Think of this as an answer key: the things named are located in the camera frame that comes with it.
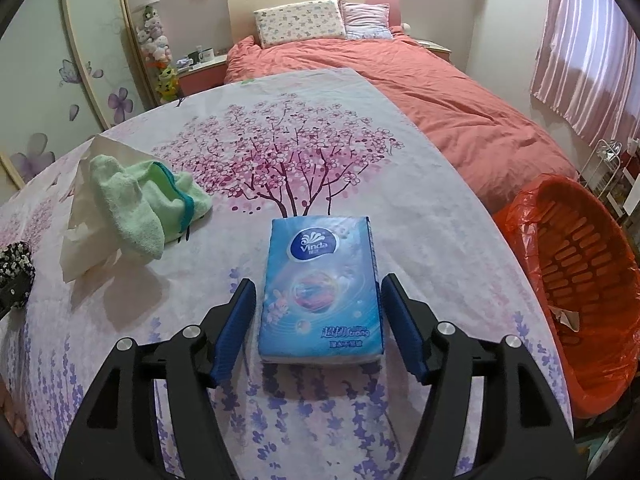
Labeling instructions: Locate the white tissue paper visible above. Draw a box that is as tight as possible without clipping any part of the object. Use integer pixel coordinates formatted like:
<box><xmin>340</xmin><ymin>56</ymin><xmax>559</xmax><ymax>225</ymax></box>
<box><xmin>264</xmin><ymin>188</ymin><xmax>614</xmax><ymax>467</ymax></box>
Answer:
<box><xmin>59</xmin><ymin>137</ymin><xmax>156</xmax><ymax>283</ymax></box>

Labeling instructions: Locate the floral pillow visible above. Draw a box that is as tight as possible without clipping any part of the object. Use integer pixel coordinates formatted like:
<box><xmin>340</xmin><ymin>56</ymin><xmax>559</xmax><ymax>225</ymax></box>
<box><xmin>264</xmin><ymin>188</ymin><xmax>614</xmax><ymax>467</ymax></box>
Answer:
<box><xmin>253</xmin><ymin>0</ymin><xmax>347</xmax><ymax>50</ymax></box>

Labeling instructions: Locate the pink striped pillow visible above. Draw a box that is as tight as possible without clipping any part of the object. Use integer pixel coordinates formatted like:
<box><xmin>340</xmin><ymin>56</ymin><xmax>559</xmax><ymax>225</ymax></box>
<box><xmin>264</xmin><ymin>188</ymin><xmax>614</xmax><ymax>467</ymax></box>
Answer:
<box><xmin>340</xmin><ymin>2</ymin><xmax>393</xmax><ymax>41</ymax></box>

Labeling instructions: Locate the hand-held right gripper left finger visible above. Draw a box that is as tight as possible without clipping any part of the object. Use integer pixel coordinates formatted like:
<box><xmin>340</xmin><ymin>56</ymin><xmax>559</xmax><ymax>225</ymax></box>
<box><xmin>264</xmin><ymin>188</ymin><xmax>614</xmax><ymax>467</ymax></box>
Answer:
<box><xmin>54</xmin><ymin>277</ymin><xmax>258</xmax><ymax>480</ymax></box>

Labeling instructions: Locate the blue tissue pack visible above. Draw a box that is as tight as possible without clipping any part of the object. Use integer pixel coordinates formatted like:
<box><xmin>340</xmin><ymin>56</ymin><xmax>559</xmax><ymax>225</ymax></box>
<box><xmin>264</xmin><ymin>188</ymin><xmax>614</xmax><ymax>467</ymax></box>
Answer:
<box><xmin>257</xmin><ymin>215</ymin><xmax>386</xmax><ymax>365</ymax></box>

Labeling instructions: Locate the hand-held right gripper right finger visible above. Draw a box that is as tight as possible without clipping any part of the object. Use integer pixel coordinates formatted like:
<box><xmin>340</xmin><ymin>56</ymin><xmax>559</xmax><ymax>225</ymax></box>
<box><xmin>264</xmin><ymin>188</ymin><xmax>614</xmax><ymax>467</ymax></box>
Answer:
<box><xmin>380</xmin><ymin>272</ymin><xmax>588</xmax><ymax>480</ymax></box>

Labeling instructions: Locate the pink curtain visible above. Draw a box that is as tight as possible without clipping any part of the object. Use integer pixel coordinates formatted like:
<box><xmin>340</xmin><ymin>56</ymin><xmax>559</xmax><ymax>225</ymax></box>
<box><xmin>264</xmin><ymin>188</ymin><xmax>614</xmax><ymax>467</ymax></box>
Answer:
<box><xmin>530</xmin><ymin>0</ymin><xmax>640</xmax><ymax>148</ymax></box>

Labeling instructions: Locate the wooden bedside table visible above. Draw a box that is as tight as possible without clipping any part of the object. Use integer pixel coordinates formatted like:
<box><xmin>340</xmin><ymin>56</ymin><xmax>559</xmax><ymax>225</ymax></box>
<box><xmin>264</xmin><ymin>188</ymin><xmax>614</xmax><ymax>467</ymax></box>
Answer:
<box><xmin>412</xmin><ymin>37</ymin><xmax>453</xmax><ymax>63</ymax></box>

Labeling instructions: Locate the orange plastic basket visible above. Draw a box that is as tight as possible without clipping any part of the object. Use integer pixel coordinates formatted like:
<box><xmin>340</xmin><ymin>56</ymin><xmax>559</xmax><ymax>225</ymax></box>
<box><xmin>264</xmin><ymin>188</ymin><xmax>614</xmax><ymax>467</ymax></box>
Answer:
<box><xmin>492</xmin><ymin>174</ymin><xmax>640</xmax><ymax>418</ymax></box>

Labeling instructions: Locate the white wire rack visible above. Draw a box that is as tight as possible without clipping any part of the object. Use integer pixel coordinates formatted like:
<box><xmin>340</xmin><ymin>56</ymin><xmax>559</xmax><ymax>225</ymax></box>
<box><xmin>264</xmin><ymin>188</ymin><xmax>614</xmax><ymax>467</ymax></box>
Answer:
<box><xmin>580</xmin><ymin>137</ymin><xmax>640</xmax><ymax>221</ymax></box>

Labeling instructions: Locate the tube of plush toys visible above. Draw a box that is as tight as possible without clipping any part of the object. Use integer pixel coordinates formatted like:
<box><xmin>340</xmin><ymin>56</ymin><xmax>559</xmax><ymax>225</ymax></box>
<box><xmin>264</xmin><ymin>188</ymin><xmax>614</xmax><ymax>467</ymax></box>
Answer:
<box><xmin>132</xmin><ymin>0</ymin><xmax>175</xmax><ymax>106</ymax></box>

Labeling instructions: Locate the salmon duvet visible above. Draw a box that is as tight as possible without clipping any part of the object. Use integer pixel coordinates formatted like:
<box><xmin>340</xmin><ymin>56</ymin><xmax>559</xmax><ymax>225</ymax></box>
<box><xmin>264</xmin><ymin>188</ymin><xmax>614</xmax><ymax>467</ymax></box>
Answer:
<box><xmin>224</xmin><ymin>27</ymin><xmax>581</xmax><ymax>213</ymax></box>

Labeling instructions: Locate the black and white floral cloth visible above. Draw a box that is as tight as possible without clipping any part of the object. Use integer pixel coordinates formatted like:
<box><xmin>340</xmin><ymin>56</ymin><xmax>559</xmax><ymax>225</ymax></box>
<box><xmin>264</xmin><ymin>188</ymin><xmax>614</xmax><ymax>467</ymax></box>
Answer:
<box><xmin>0</xmin><ymin>241</ymin><xmax>37</xmax><ymax>318</ymax></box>

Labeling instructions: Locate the yellow-green plush toy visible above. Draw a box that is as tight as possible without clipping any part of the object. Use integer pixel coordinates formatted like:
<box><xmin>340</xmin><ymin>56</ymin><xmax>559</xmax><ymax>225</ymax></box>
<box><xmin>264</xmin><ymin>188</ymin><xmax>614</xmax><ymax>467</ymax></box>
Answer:
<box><xmin>157</xmin><ymin>65</ymin><xmax>180</xmax><ymax>101</ymax></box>

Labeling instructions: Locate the floral printed tablecloth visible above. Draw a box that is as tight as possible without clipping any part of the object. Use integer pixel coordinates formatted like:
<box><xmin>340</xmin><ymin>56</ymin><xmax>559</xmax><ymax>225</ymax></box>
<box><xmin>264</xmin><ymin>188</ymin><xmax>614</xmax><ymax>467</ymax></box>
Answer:
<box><xmin>0</xmin><ymin>67</ymin><xmax>573</xmax><ymax>480</ymax></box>

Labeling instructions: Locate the gold and grey snack bag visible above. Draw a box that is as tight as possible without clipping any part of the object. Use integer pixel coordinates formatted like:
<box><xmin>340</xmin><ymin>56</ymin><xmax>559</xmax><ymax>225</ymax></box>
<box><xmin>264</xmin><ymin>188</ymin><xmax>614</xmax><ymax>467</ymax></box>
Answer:
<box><xmin>547</xmin><ymin>302</ymin><xmax>583</xmax><ymax>333</ymax></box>

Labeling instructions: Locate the wardrobe door with purple flowers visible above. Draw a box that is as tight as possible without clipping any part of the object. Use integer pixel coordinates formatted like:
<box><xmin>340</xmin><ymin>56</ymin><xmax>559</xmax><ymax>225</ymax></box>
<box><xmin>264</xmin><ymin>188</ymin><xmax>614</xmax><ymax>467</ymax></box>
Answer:
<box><xmin>0</xmin><ymin>0</ymin><xmax>151</xmax><ymax>191</ymax></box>

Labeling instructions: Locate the pink nightstand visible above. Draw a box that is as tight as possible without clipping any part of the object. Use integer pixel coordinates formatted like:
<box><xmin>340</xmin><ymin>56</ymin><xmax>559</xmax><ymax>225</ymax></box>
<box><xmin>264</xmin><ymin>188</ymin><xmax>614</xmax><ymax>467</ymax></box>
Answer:
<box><xmin>177</xmin><ymin>55</ymin><xmax>230</xmax><ymax>98</ymax></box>

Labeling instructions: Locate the pale green sock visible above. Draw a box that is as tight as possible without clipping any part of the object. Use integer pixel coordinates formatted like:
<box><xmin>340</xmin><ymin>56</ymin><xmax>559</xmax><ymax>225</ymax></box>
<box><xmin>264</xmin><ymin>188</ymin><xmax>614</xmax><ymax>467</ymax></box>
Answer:
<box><xmin>89</xmin><ymin>154</ymin><xmax>213</xmax><ymax>261</ymax></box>

